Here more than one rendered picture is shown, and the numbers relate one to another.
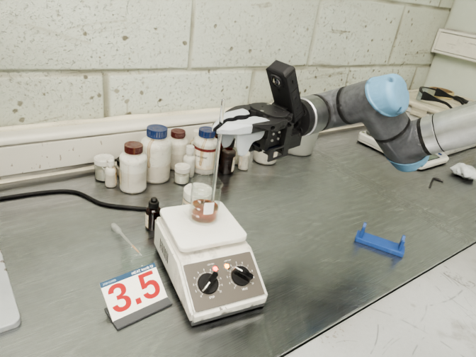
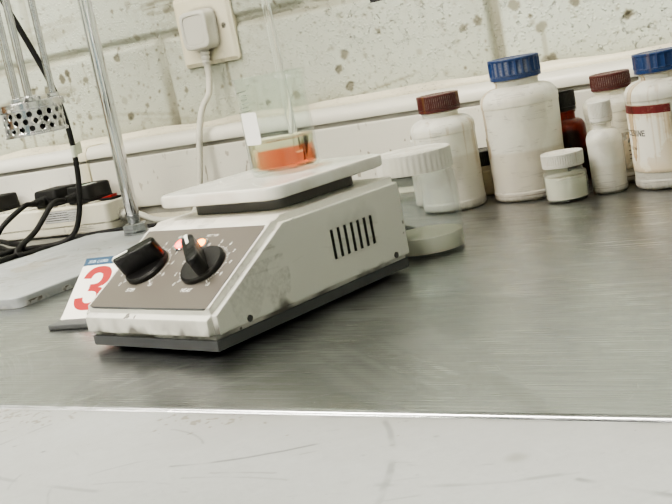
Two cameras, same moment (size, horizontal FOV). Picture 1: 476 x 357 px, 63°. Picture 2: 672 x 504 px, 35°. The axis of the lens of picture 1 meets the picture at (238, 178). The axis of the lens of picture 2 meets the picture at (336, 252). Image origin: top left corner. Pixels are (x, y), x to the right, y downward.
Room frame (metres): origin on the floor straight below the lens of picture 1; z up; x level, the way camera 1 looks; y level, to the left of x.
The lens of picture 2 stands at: (0.36, -0.68, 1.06)
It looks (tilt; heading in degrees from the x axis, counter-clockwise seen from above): 10 degrees down; 73
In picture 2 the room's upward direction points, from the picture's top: 11 degrees counter-clockwise
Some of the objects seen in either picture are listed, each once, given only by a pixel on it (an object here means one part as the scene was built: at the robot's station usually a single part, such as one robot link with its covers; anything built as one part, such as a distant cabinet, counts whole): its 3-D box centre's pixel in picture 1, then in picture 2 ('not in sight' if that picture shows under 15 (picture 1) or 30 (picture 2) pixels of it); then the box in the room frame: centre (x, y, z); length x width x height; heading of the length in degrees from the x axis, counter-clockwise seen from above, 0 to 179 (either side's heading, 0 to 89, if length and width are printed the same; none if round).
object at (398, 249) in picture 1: (381, 238); not in sight; (0.69, -0.32, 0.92); 0.10 x 0.03 x 0.04; 70
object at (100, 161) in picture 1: (104, 167); not in sight; (0.80, 0.31, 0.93); 0.05 x 0.05 x 0.05
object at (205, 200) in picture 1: (203, 199); (278, 120); (0.57, 0.05, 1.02); 0.06 x 0.05 x 0.08; 52
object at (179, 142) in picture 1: (176, 149); (616, 126); (0.92, 0.17, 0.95); 0.06 x 0.06 x 0.10
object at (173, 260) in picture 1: (205, 253); (259, 249); (0.53, 0.04, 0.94); 0.22 x 0.13 x 0.08; 30
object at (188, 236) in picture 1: (202, 224); (271, 180); (0.55, 0.05, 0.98); 0.12 x 0.12 x 0.01; 30
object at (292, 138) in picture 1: (277, 126); not in sight; (0.67, -0.06, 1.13); 0.12 x 0.08 x 0.09; 138
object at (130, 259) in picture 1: (137, 260); not in sight; (0.52, 0.15, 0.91); 0.06 x 0.06 x 0.02
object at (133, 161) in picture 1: (133, 166); (446, 151); (0.77, 0.24, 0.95); 0.06 x 0.06 x 0.11
